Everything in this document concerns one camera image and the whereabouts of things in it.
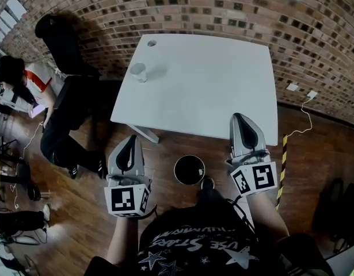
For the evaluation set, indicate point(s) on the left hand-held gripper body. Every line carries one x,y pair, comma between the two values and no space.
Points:
126,195

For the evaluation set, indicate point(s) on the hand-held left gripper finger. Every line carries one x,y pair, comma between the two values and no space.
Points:
114,154
138,161

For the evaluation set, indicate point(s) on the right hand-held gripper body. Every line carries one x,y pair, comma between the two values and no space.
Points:
253,177

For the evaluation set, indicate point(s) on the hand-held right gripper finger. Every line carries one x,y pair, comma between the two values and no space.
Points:
258,138
237,137

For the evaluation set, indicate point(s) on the black round trash bin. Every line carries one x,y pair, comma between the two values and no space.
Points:
189,170

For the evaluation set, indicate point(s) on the white paper cup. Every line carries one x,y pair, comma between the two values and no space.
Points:
138,71

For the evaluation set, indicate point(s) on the person's right forearm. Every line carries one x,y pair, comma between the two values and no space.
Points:
266,214

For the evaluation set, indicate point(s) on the person's left forearm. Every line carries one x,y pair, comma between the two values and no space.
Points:
123,240

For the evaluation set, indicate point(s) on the white table leg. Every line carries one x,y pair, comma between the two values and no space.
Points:
146,133

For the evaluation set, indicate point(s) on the yellow black striped floor tape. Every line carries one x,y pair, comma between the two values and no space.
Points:
283,168

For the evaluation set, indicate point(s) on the person's shoe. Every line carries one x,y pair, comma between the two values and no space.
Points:
207,183

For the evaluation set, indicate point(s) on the person's black printed shirt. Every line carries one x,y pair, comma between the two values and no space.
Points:
199,240

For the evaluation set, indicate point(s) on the black bag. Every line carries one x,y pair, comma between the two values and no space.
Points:
338,208

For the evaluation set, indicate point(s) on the black office chair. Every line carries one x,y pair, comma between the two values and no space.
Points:
64,47

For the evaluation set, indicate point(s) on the window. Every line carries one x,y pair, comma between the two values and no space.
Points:
9,13

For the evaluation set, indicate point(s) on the white wall outlet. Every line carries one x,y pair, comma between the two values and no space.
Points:
292,87

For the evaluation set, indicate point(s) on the white wall charger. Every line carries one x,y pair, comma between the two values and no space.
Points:
312,94

